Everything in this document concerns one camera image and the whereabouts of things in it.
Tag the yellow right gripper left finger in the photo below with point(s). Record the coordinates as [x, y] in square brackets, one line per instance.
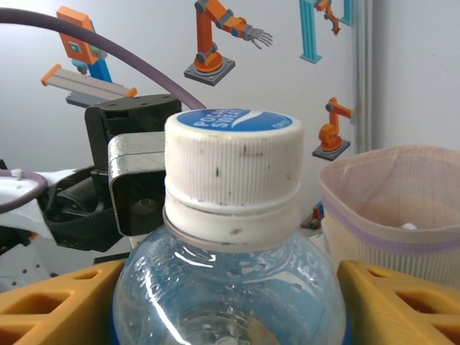
[90, 305]

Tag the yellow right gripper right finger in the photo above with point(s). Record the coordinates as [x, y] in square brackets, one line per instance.
[377, 316]

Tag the blue label bottle white cap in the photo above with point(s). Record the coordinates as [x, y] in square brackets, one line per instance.
[233, 161]

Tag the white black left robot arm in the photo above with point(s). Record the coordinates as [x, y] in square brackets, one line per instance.
[54, 266]

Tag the beige ribbed plastic bin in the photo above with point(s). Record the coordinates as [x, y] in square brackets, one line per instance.
[395, 262]

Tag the pink translucent bin liner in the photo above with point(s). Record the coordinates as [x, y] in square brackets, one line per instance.
[359, 172]

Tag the orange clawed robot sticker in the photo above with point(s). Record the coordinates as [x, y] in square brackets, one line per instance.
[203, 36]

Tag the small orange robot sticker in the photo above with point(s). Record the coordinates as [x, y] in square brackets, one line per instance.
[330, 134]

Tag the orange machine wall sticker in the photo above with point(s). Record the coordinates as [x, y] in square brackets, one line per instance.
[90, 84]

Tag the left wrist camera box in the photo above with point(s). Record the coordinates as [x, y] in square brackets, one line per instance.
[136, 172]

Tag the blue orange wall sticker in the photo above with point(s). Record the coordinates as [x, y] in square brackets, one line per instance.
[316, 215]

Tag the blue gantry wall sticker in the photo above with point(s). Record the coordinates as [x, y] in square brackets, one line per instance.
[309, 28]

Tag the aluminium frame post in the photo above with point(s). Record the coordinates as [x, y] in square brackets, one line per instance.
[363, 72]

